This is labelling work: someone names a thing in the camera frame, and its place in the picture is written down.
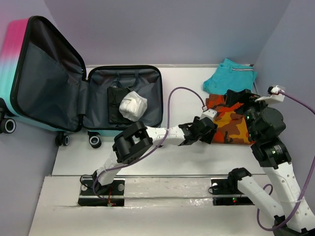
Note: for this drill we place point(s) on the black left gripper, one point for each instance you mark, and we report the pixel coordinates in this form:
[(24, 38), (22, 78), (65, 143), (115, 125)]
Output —
[(207, 137)]

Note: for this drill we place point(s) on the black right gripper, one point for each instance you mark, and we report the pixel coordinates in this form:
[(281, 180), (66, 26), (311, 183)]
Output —
[(245, 96)]

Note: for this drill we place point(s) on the teal shorts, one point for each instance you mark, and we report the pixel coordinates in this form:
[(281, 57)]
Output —
[(230, 75)]

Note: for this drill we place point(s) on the orange camouflage pants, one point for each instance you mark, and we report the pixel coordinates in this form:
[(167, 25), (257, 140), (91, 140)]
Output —
[(231, 127)]

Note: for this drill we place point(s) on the white plastic bag bundle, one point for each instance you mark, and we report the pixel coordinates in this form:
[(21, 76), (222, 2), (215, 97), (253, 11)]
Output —
[(133, 106)]

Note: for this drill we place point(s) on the pink and teal suitcase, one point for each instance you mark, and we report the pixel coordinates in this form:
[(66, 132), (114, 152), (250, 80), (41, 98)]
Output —
[(44, 82)]

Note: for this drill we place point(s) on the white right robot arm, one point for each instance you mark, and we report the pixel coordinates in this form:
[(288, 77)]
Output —
[(291, 214)]

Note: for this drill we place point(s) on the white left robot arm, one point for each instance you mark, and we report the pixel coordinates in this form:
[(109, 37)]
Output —
[(138, 141)]

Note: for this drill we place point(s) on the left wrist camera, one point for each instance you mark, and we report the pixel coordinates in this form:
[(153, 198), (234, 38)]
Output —
[(208, 113)]

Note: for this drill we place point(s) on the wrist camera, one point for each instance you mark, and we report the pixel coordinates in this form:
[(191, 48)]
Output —
[(208, 113), (275, 95)]

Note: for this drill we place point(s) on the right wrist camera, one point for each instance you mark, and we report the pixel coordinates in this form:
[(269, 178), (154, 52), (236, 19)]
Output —
[(275, 95)]

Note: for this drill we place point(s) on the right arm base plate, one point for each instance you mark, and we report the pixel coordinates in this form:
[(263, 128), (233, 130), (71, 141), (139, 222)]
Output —
[(225, 195)]

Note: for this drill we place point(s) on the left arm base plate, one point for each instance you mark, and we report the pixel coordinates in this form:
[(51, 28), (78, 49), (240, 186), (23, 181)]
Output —
[(109, 196)]

